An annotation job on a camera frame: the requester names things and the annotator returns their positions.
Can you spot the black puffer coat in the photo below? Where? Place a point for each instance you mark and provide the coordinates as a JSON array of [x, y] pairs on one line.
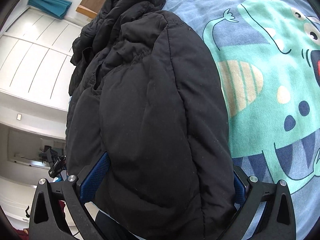
[[150, 105]]

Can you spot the wooden headboard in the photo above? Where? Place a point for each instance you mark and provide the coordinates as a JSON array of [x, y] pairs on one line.
[[95, 2]]

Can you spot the white wardrobe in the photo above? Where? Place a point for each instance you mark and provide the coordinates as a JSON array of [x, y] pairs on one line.
[[30, 62]]

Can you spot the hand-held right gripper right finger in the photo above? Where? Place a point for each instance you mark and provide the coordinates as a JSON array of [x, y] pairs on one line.
[[240, 190]]

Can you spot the teal curtain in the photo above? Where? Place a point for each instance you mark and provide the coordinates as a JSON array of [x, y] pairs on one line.
[[50, 5]]

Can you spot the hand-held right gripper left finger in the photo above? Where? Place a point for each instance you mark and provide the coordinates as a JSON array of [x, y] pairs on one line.
[[93, 180]]

